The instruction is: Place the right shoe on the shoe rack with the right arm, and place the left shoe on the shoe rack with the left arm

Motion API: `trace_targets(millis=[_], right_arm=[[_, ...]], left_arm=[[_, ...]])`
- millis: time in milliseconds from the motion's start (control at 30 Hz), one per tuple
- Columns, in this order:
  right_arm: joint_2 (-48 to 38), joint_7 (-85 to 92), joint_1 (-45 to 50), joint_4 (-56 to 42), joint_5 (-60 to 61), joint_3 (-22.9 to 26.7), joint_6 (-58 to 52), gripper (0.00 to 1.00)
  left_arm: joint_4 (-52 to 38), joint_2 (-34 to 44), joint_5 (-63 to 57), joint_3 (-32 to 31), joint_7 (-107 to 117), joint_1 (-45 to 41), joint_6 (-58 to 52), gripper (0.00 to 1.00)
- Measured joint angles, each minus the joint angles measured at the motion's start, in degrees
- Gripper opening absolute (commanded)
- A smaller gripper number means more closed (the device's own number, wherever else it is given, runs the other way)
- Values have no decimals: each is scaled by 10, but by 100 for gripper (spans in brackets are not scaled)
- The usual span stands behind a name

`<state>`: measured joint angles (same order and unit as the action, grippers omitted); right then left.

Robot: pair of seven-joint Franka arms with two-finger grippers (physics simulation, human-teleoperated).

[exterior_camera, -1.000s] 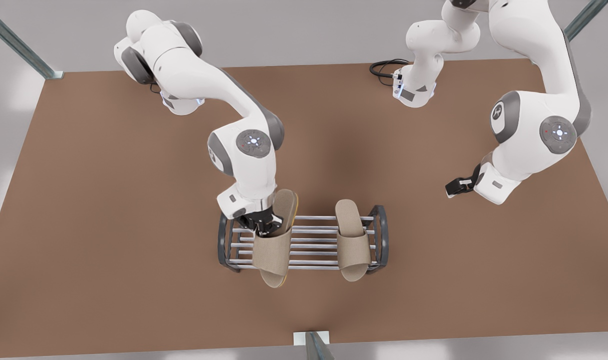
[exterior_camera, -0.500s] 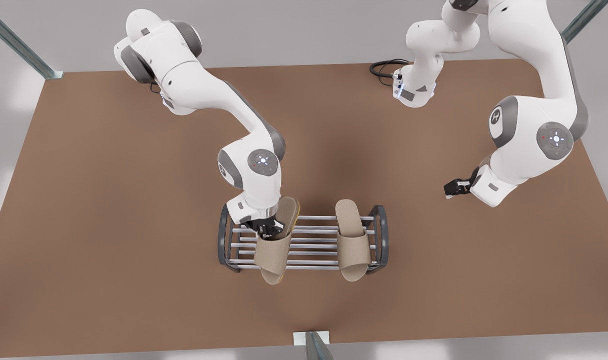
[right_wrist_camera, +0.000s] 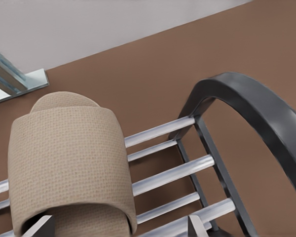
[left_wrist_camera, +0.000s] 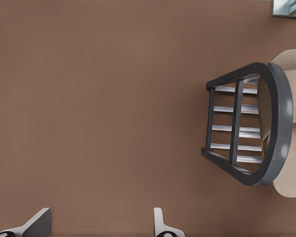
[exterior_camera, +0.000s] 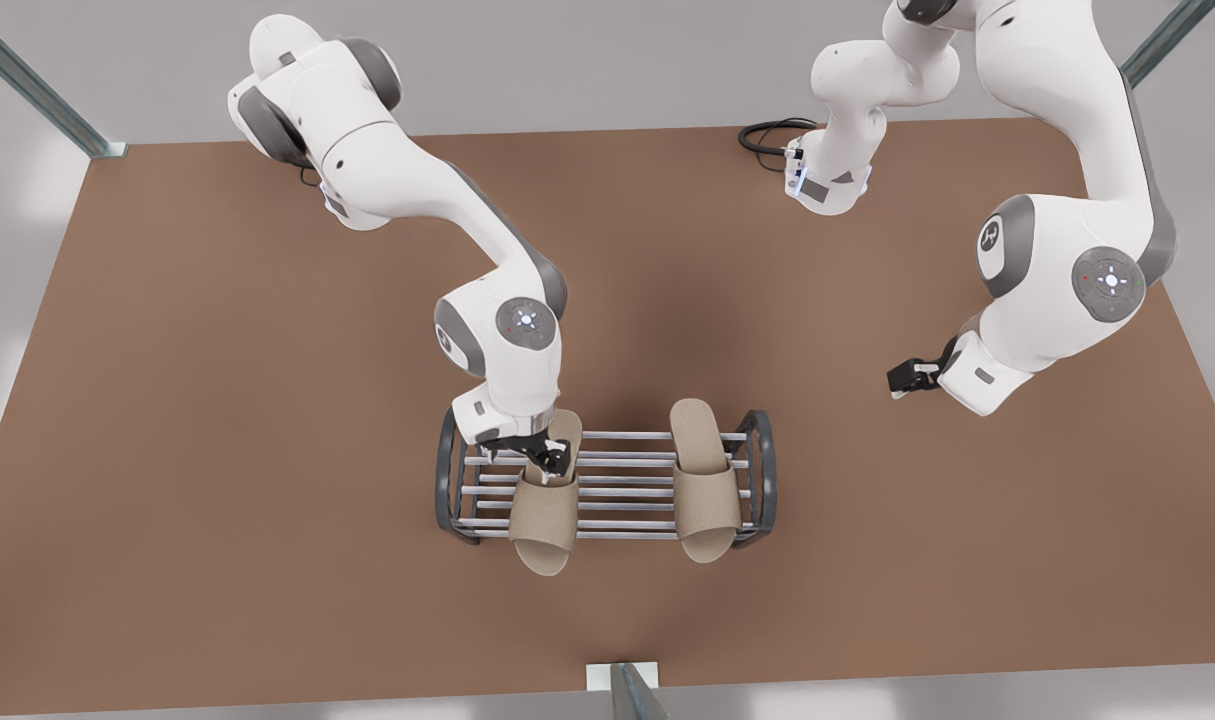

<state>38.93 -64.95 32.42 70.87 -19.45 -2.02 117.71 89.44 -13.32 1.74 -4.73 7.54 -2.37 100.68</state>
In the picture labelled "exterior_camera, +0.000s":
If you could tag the beige slipper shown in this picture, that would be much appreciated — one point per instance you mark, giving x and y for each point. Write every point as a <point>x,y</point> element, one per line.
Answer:
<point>544,520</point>
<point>705,480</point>

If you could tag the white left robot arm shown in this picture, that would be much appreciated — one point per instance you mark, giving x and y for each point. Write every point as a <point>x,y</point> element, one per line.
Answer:
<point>1057,240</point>

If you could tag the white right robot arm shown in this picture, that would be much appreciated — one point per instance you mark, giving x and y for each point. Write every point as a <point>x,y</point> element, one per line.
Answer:
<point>387,180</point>

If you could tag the dark metal shoe rack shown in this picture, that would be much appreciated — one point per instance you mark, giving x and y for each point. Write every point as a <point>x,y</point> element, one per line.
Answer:
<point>622,482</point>

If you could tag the silver frame post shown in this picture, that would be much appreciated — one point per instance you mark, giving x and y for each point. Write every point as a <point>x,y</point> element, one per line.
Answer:
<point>629,692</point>
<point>1162,40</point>
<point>37,92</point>

